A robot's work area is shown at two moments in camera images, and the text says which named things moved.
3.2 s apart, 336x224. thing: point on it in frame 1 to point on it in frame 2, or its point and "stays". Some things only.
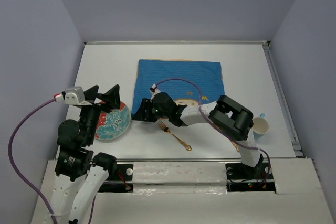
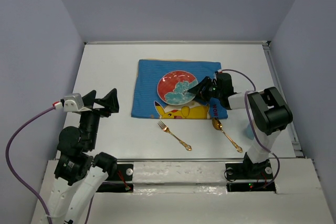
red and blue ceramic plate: x=112 y=124 to x=172 y=86
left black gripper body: x=90 y=114 stays
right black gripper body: x=160 y=113 to x=216 y=94
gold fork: x=165 y=128 stays
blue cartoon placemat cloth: x=190 y=82 stays
